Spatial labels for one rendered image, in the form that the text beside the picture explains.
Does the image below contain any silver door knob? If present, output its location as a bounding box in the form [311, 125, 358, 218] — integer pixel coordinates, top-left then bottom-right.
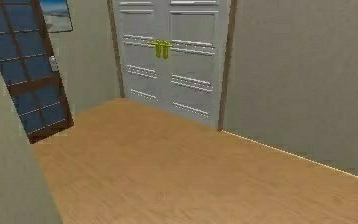
[48, 55, 59, 72]

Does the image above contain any framed blue wall picture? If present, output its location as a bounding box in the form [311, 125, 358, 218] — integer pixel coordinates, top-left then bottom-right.
[39, 0, 74, 34]

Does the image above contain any white panelled double door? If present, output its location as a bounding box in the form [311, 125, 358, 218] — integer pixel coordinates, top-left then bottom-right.
[106, 0, 239, 132]

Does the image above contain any yellow door handle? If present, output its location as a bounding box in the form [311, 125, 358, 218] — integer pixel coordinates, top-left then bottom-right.
[147, 39, 164, 59]
[161, 40, 174, 60]

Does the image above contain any brown glass-paned door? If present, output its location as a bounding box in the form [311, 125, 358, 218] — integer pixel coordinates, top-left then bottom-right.
[0, 0, 75, 145]

